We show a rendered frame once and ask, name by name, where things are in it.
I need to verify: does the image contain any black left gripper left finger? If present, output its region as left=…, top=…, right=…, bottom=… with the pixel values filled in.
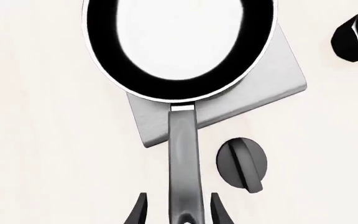
left=123, top=192, right=149, bottom=224

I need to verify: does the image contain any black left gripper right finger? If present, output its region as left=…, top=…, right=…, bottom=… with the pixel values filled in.
left=210, top=192, right=235, bottom=224

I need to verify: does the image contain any round black stove knob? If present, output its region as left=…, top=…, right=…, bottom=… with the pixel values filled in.
left=215, top=136, right=269, bottom=194

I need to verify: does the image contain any flat grey stove plate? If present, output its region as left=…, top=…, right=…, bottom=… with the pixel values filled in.
left=126, top=22, right=308, bottom=149

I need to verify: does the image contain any black frying pan grey handle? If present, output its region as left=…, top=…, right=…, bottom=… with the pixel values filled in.
left=81, top=0, right=278, bottom=224

